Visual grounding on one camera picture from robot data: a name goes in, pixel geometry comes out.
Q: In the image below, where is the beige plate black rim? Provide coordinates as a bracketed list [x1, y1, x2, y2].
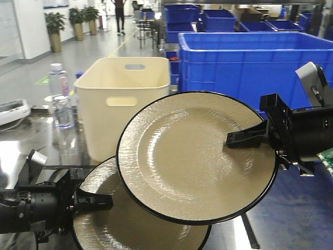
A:
[73, 157, 211, 249]
[116, 92, 277, 225]

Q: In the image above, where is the person in dark clothes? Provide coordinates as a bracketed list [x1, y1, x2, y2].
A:
[112, 0, 125, 35]

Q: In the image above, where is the cardboard box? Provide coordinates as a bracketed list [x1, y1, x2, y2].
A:
[234, 8, 271, 22]

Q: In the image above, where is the large blue crate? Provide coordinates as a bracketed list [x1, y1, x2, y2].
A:
[178, 32, 332, 110]

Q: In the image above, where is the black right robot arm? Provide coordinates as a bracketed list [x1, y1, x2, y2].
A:
[226, 93, 332, 177]

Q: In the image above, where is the cream plastic bin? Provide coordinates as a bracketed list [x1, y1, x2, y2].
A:
[74, 57, 171, 161]

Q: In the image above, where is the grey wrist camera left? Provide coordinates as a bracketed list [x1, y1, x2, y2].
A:
[18, 149, 47, 185]

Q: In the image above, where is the green circuit board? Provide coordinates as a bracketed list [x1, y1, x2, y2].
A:
[317, 148, 333, 176]

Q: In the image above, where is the white plastic cup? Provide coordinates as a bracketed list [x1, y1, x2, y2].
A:
[44, 95, 69, 115]

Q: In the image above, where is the black table with legs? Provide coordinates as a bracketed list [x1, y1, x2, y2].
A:
[138, 19, 161, 49]

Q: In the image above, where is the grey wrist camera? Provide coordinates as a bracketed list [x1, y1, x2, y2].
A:
[18, 149, 47, 185]
[296, 61, 332, 107]

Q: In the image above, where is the potted plant gold pot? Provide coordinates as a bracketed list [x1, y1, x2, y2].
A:
[44, 12, 66, 53]

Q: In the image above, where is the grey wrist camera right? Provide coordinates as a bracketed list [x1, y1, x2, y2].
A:
[296, 61, 332, 107]

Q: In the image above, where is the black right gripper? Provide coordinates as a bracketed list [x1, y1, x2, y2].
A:
[225, 93, 328, 177]

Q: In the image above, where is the white device on table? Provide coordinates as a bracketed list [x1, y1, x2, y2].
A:
[1, 99, 31, 126]

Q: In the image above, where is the clear water bottle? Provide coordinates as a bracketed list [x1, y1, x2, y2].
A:
[48, 63, 74, 129]

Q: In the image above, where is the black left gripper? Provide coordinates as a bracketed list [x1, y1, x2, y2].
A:
[15, 168, 113, 234]

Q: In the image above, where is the blue crate on shelf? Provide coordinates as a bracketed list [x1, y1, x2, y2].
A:
[164, 4, 200, 23]

